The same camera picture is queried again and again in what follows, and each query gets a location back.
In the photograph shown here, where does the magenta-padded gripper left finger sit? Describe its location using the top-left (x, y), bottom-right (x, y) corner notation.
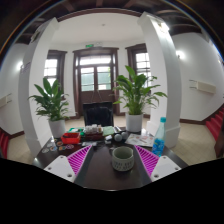
top-left (43, 144), bottom-right (97, 189)

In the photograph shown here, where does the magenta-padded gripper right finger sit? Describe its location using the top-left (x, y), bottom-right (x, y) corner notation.
top-left (130, 144), bottom-right (183, 188)

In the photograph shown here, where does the clear bottle with blue cap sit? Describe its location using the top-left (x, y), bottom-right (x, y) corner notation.
top-left (151, 116), bottom-right (168, 158)

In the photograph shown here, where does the red box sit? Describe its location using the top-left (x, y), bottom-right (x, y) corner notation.
top-left (60, 131), bottom-right (82, 145)

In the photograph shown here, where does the white printed leaflet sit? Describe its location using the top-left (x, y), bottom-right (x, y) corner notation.
top-left (124, 132), bottom-right (155, 148)

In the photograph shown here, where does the flat black device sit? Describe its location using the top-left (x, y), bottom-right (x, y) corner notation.
top-left (81, 140), bottom-right (99, 148)

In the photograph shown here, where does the grey patterned ceramic mug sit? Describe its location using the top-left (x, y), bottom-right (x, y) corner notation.
top-left (108, 145), bottom-right (136, 173)

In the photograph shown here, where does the dark basket with white packets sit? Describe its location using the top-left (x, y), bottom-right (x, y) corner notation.
top-left (83, 123), bottom-right (105, 141)

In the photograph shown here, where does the black microphone with grey head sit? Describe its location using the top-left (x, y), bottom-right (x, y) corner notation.
top-left (113, 126), bottom-right (123, 143)
top-left (120, 126), bottom-right (130, 141)

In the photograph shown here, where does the dark brown wooden cabinet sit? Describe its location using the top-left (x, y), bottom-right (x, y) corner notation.
top-left (214, 125), bottom-right (224, 158)

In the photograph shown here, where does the red carpeted staircase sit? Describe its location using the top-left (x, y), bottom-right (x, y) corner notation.
top-left (0, 127), bottom-right (11, 160)
top-left (205, 105), bottom-right (224, 142)

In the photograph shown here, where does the green cloth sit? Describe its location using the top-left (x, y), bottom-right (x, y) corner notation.
top-left (102, 125), bottom-right (116, 137)

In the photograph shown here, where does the leafy plant in white pot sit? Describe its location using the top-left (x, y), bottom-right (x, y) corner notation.
top-left (112, 65), bottom-right (168, 134)
top-left (28, 77), bottom-right (71, 140)

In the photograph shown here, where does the black office chair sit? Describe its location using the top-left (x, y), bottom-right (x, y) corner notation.
top-left (82, 101), bottom-right (115, 128)

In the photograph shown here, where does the dark wooden double door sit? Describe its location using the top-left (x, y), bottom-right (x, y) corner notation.
top-left (72, 46), bottom-right (121, 116)

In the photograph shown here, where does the dark framed window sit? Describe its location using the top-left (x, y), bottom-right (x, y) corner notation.
top-left (43, 49), bottom-right (68, 88)
top-left (125, 43), bottom-right (151, 80)

